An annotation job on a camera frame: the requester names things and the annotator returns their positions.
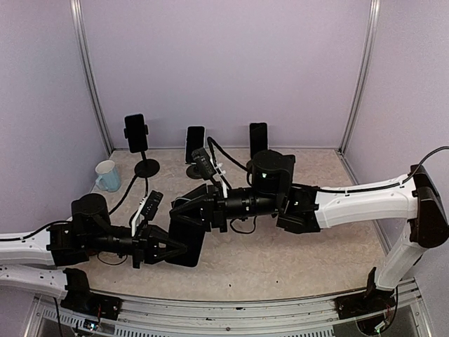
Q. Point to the dark teal phone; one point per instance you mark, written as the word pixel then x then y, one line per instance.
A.
pixel 136 132

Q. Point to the plate phone stand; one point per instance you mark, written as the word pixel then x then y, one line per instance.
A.
pixel 195 171

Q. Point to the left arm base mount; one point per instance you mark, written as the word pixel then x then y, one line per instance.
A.
pixel 93 304

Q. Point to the aluminium frame post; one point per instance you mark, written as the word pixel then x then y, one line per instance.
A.
pixel 80 32
pixel 363 72

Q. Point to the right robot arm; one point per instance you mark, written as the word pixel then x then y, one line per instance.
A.
pixel 303 209

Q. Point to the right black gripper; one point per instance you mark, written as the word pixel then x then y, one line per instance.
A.
pixel 215 198

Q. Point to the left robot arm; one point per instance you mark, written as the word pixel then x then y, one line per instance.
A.
pixel 43 261

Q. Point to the black phone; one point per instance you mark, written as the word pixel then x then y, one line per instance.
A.
pixel 191 237

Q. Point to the front aluminium rail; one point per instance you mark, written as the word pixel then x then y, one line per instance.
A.
pixel 309 316

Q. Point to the right aluminium frame post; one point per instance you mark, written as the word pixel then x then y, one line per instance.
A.
pixel 363 72

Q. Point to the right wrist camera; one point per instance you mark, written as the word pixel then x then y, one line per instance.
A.
pixel 207 170

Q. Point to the blue case phone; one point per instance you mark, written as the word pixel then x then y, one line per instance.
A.
pixel 195 139

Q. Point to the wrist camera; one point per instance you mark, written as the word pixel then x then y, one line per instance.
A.
pixel 207 170
pixel 146 210

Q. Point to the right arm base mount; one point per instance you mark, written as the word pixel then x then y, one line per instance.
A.
pixel 356 305

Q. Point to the left aluminium frame post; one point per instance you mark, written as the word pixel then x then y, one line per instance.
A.
pixel 80 32

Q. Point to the light blue mug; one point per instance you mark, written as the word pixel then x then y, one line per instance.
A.
pixel 107 176

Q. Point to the black clamp phone stand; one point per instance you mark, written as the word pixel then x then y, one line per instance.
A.
pixel 146 168

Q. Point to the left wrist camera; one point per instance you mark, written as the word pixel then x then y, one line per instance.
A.
pixel 146 210

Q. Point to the clear case phone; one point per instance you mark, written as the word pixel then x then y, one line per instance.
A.
pixel 258 138

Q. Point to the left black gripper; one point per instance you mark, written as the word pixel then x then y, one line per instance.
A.
pixel 145 245

